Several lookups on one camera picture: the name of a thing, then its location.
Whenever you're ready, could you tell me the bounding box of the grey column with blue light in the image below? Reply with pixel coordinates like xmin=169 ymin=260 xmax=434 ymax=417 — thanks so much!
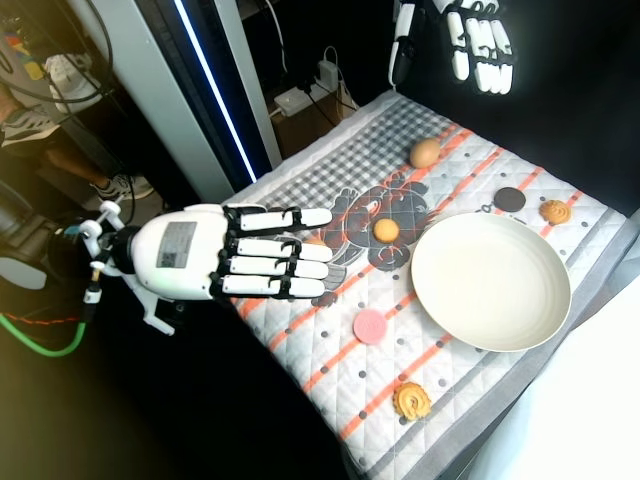
xmin=69 ymin=0 xmax=284 ymax=202

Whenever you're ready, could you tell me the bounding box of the dark sandwich cookie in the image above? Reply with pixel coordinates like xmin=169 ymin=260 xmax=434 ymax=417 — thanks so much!
xmin=493 ymin=186 xmax=528 ymax=215

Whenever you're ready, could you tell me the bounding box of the white power strip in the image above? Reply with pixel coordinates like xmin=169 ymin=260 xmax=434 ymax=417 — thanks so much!
xmin=273 ymin=86 xmax=314 ymax=118

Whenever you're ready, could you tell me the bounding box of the green cable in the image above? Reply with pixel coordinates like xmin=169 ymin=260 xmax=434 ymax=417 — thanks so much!
xmin=0 ymin=311 xmax=88 ymax=358

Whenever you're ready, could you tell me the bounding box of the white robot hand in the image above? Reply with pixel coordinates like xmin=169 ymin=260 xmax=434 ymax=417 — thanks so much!
xmin=131 ymin=201 xmax=335 ymax=302
xmin=388 ymin=0 xmax=516 ymax=96

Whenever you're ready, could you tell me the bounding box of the white charger plug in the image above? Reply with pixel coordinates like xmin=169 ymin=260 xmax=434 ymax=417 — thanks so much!
xmin=316 ymin=59 xmax=342 ymax=89

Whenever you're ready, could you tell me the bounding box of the person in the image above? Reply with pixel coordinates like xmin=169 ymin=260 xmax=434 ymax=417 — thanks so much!
xmin=0 ymin=82 xmax=156 ymax=204

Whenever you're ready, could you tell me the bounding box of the black cable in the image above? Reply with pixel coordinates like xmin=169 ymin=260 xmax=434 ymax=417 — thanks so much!
xmin=0 ymin=0 xmax=117 ymax=105

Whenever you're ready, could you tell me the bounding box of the grey quilt with printed bear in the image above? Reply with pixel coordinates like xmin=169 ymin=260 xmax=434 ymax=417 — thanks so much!
xmin=222 ymin=89 xmax=629 ymax=480

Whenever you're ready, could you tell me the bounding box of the yellow swirl butter cookie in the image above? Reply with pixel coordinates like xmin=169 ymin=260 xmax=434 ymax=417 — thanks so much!
xmin=538 ymin=199 xmax=573 ymax=227
xmin=391 ymin=381 xmax=433 ymax=421

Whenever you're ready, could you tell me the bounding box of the cream round plate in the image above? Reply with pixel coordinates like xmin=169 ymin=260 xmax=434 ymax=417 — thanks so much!
xmin=410 ymin=211 xmax=573 ymax=354

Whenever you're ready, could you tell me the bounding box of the pink round cookie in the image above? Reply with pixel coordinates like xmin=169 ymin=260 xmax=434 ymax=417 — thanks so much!
xmin=352 ymin=307 xmax=389 ymax=346

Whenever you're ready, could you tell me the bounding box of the plain round yellow biscuit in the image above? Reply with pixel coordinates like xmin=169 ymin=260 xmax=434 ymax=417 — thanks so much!
xmin=373 ymin=217 xmax=402 ymax=245

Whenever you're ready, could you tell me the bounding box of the brown egg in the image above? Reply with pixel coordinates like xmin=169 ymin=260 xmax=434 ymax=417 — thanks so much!
xmin=409 ymin=138 xmax=443 ymax=169

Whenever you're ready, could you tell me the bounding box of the brown cardboard box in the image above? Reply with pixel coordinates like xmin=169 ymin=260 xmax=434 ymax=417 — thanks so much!
xmin=269 ymin=92 xmax=359 ymax=161

